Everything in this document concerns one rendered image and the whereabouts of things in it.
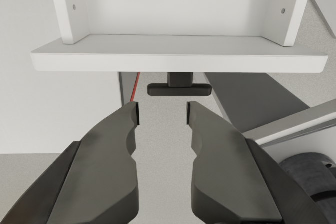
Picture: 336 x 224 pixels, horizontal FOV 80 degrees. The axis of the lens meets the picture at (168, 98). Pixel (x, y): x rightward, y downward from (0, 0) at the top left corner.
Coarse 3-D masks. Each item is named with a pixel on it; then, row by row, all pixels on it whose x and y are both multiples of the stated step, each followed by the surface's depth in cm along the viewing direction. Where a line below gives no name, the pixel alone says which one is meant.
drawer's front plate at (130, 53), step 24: (48, 48) 20; (72, 48) 20; (96, 48) 20; (120, 48) 21; (144, 48) 21; (168, 48) 21; (192, 48) 21; (216, 48) 21; (240, 48) 22; (264, 48) 22; (288, 48) 22; (288, 72) 20; (312, 72) 20
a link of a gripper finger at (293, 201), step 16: (256, 144) 9; (256, 160) 8; (272, 160) 8; (272, 176) 8; (288, 176) 8; (272, 192) 7; (288, 192) 7; (304, 192) 7; (288, 208) 6; (304, 208) 6
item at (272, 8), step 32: (64, 0) 20; (96, 0) 25; (128, 0) 25; (160, 0) 25; (192, 0) 25; (224, 0) 25; (256, 0) 25; (288, 0) 21; (64, 32) 21; (96, 32) 27; (128, 32) 27; (160, 32) 27; (192, 32) 27; (224, 32) 27; (256, 32) 27; (288, 32) 22
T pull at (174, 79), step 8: (168, 72) 22; (176, 72) 22; (184, 72) 22; (192, 72) 22; (168, 80) 22; (176, 80) 22; (184, 80) 22; (192, 80) 22; (152, 88) 22; (160, 88) 22; (168, 88) 22; (176, 88) 22; (184, 88) 22; (192, 88) 23; (200, 88) 23; (208, 88) 23
